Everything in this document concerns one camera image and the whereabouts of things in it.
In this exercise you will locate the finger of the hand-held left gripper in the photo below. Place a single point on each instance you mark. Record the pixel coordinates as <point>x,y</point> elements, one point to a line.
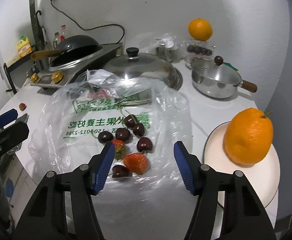
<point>13,133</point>
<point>3,120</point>

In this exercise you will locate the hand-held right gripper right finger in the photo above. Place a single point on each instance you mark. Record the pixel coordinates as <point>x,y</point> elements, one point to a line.
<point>183,165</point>

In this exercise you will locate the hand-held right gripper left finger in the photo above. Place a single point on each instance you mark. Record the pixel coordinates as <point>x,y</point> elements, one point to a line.
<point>104,165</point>

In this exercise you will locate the dark red cherry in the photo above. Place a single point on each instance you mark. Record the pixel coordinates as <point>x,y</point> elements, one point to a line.
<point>105,137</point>
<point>129,121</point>
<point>144,144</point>
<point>120,171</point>
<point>122,134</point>
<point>138,129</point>

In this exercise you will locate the clear green-printed plastic bag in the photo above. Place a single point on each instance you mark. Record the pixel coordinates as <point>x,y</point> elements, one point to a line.
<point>86,120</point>

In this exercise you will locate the white plate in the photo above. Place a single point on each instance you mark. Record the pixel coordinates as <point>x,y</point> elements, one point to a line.
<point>260,180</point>

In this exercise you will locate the small red strawberry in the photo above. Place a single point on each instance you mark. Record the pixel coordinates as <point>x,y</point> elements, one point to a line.
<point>22,106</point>

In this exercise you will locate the black metal rack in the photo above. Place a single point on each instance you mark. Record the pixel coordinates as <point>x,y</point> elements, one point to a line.
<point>10,80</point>

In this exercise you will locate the steel induction cooker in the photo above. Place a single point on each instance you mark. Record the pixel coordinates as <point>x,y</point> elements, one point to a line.
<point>46,80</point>

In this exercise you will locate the large orange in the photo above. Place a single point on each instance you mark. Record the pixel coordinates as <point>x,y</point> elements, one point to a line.
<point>248,137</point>

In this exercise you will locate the yellow detergent bottle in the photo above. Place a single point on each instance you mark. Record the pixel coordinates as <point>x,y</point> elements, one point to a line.
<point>23,48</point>

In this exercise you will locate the dark grey pan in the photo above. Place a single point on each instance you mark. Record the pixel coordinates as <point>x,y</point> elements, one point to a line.
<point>179,80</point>

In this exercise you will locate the oil bottle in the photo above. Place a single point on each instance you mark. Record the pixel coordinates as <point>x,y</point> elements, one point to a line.
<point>56,40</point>

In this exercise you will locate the steel saucepan lid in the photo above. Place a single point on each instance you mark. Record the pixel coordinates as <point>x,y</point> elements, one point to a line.
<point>218,72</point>

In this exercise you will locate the black umbrella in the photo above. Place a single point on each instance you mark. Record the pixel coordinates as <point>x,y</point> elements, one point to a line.
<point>38,22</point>

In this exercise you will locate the large steel wok lid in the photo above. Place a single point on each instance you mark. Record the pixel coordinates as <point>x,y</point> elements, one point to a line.
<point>141,67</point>

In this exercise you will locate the red cap bottle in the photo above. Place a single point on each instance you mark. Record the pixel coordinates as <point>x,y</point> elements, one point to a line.
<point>63,33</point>

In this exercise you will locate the steel seasoning shaker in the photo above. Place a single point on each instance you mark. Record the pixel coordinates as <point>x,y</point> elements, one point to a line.
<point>161,50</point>
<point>170,53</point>

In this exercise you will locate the grey-green pipe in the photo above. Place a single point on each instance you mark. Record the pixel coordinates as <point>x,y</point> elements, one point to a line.
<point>33,10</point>

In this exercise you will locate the group of dark cherries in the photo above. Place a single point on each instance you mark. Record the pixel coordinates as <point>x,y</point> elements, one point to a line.
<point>198,50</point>

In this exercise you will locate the clear plastic fruit container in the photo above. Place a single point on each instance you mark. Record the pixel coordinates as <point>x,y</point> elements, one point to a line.
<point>185,42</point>

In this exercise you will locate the clear bag of steel shakers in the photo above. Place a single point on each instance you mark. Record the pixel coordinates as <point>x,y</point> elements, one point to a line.
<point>165,38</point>

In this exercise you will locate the small orange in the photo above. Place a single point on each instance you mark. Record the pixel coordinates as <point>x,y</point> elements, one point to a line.
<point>200,29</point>

